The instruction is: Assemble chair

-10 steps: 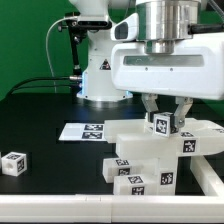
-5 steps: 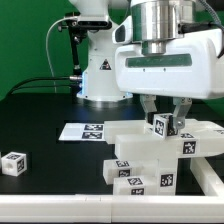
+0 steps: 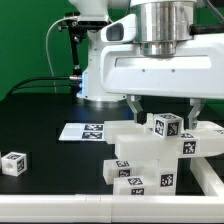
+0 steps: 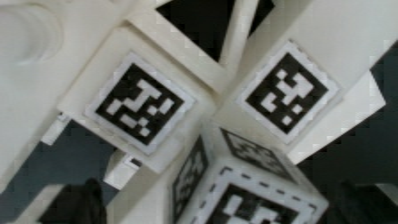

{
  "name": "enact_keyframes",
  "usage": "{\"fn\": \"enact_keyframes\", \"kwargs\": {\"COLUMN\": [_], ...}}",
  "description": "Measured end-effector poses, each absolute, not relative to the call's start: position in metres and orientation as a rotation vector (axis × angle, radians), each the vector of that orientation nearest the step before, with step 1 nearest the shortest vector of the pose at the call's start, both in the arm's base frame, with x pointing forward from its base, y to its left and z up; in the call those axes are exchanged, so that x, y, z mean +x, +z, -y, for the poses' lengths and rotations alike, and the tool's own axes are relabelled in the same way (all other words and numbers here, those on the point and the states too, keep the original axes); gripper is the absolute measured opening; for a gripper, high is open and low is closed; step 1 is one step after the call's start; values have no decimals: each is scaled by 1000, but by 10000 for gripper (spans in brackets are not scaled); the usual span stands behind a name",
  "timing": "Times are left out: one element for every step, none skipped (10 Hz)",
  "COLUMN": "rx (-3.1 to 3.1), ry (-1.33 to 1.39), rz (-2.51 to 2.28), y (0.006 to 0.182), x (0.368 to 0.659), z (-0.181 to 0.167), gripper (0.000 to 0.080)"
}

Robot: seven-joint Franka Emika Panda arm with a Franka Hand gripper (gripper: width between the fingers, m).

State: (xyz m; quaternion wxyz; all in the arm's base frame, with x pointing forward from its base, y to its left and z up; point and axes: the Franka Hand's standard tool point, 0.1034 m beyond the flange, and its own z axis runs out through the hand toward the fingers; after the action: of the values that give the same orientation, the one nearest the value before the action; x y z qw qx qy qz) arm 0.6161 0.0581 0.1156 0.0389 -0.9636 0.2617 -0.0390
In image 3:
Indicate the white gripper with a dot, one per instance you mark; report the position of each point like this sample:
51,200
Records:
196,72

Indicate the white cube nut with tag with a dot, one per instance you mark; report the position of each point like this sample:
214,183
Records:
167,125

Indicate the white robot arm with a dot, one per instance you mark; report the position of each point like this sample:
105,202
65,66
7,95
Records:
155,48

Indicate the white flat chair back panel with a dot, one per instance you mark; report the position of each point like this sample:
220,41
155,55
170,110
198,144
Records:
82,132

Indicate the white L-shaped border fence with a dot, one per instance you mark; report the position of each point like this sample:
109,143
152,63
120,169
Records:
208,208

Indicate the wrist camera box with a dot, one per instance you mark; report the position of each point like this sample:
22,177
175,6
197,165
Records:
121,31

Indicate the black camera on stand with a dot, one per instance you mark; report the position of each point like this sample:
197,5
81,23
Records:
76,22

